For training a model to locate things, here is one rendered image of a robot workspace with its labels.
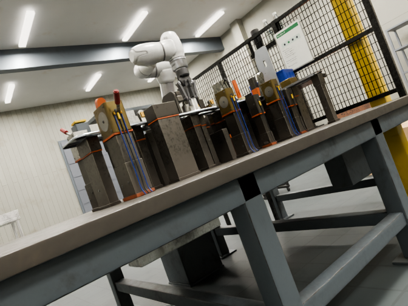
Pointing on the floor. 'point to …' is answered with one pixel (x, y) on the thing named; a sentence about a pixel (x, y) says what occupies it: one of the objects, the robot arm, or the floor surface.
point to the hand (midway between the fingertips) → (193, 105)
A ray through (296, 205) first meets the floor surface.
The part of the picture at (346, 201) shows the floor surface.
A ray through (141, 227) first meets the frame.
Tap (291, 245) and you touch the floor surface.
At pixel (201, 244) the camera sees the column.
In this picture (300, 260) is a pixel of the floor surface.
